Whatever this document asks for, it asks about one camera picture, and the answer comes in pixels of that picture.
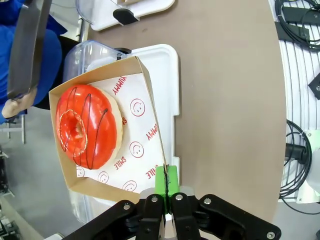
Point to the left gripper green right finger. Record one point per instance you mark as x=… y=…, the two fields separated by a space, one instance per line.
x=173 y=180

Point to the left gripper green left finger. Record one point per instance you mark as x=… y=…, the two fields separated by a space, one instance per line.
x=160 y=182

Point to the white paper liner red print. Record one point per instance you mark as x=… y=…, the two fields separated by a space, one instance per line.
x=140 y=130

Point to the red glazed donut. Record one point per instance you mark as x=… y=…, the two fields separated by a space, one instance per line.
x=100 y=130

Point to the cardboard box of red donut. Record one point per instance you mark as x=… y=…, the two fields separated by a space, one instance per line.
x=63 y=172

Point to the grey serving tray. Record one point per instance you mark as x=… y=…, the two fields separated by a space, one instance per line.
x=27 y=50

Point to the person in blue clothing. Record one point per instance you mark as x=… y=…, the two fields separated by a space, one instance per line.
x=51 y=55

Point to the person's right hand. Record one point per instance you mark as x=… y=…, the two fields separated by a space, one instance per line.
x=16 y=107

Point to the white display tray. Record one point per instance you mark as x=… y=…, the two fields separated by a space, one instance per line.
x=165 y=65
x=150 y=12

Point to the clear dome lid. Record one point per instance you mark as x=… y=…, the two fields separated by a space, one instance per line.
x=85 y=55
x=100 y=10

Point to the black lid hinge cap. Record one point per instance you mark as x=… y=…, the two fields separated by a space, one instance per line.
x=123 y=16

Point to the white slotted base plate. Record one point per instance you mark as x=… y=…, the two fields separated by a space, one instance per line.
x=295 y=75

